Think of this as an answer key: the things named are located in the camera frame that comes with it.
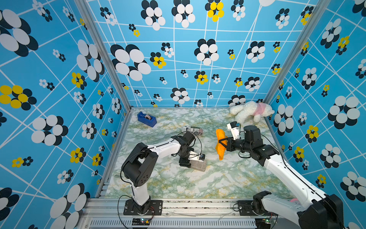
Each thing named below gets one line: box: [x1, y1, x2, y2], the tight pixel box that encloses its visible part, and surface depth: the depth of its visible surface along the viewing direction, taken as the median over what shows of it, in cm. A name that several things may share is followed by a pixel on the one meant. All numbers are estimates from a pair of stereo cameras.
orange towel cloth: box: [215, 128, 228, 161], surface depth 77 cm
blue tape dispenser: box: [137, 111, 158, 128], surface depth 110 cm
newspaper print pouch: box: [181, 125, 204, 136], surface depth 104 cm
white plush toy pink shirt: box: [229, 100, 275, 124], surface depth 110 cm
